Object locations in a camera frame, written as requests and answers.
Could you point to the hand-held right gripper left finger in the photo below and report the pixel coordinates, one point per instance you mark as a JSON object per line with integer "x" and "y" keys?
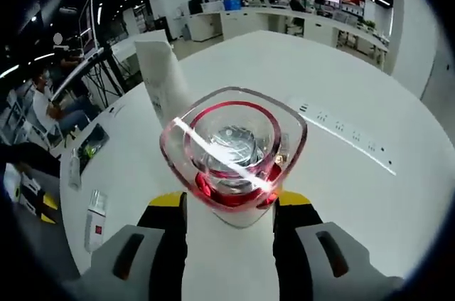
{"x": 167, "y": 244}

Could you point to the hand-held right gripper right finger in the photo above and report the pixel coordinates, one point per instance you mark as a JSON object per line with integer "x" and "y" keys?
{"x": 291, "y": 254}

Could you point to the small clear skincare bottle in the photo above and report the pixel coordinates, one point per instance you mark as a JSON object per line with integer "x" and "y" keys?
{"x": 74, "y": 173}

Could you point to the red-collared white skincare bottle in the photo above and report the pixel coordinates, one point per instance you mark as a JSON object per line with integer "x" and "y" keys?
{"x": 227, "y": 251}

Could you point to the green black skincare sachet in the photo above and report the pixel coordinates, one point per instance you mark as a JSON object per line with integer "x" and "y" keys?
{"x": 93, "y": 144}

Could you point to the white skincare bottle clear cap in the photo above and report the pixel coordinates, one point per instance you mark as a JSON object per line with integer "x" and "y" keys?
{"x": 94, "y": 230}

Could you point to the white skincare tube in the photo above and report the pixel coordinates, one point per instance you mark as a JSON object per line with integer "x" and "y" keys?
{"x": 156, "y": 73}

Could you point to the small clear dark-spotted sachet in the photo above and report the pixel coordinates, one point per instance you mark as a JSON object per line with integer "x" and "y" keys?
{"x": 113, "y": 110}

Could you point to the white recessed power strip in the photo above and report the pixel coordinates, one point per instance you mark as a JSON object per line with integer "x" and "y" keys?
{"x": 341, "y": 126}

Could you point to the red-screen computer monitor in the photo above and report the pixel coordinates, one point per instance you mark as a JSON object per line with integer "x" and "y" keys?
{"x": 87, "y": 30}

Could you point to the long white counter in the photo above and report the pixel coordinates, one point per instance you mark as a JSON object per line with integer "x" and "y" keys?
{"x": 249, "y": 20}

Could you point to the blue plastic crate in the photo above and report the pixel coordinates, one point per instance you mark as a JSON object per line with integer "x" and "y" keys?
{"x": 232, "y": 4}

